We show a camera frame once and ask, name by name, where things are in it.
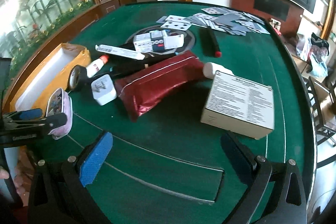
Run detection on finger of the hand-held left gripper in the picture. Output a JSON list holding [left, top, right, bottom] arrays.
[[3, 108, 44, 122], [8, 112, 68, 132]]

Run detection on white pill bottle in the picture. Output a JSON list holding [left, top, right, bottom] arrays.
[[203, 62, 235, 80]]

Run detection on black chair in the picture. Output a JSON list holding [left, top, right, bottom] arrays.
[[302, 76, 336, 147]]

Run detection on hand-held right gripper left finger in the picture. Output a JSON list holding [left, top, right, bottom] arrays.
[[28, 132, 114, 224]]

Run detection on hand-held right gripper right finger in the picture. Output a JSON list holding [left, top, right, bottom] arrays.
[[220, 132, 307, 224]]

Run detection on long white barcode package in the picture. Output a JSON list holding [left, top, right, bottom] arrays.
[[95, 44, 145, 60]]

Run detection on thick black pen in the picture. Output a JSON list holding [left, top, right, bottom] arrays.
[[109, 61, 150, 76]]

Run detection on floral wall poster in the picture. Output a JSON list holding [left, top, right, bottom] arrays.
[[0, 0, 92, 77]]

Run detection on black stick red caps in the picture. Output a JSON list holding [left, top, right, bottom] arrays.
[[199, 27, 221, 58]]

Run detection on pile of playing cards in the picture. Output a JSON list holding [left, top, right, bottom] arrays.
[[156, 7, 271, 37]]

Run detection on white charger plug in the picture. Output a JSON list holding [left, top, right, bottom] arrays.
[[91, 75, 117, 106]]

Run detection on small white printed box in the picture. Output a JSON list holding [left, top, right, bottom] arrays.
[[133, 34, 153, 53]]

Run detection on white glue bottle red cap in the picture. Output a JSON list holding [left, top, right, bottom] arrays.
[[85, 55, 109, 78]]

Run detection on teal white medicine box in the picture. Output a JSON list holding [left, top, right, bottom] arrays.
[[150, 30, 185, 53]]

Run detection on pile of bags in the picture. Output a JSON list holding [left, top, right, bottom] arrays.
[[297, 32, 331, 77]]

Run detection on black tape roll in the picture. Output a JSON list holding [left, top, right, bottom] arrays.
[[68, 65, 91, 92]]

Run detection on yellow cardboard box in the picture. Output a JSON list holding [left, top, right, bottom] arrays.
[[9, 42, 91, 119]]

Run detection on red pouch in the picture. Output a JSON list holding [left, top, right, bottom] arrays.
[[115, 50, 208, 123]]

